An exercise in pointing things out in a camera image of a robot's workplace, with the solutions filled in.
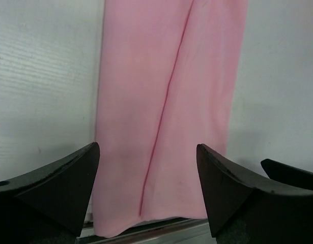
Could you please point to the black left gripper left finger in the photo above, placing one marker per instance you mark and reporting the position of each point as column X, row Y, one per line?
column 49, row 204

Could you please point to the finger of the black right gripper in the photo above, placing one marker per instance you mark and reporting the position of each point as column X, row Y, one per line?
column 288, row 175

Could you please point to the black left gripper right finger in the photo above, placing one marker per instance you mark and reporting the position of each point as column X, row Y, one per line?
column 245, row 207

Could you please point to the pink t-shirt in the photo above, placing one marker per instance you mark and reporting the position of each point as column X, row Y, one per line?
column 168, row 72

